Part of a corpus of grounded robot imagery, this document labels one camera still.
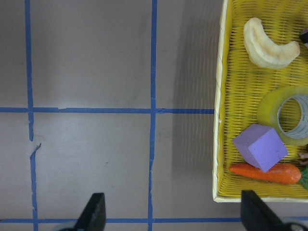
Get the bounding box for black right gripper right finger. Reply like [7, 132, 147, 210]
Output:
[241, 190, 292, 231]

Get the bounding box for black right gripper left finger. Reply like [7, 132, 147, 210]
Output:
[74, 192, 106, 231]

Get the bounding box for yellow tape roll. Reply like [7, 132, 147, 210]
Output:
[257, 87, 308, 146]

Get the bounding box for toy carrot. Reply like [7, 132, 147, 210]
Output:
[229, 163, 307, 189]

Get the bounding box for purple foam cube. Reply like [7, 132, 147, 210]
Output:
[232, 124, 288, 172]

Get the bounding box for brown toy figure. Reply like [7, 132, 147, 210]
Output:
[297, 152, 308, 166]

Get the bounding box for yellow woven basket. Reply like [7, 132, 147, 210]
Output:
[212, 0, 308, 202]

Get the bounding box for toy banana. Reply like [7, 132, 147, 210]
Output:
[243, 17, 300, 69]

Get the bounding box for black battery cylinder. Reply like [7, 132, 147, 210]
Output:
[299, 28, 308, 48]

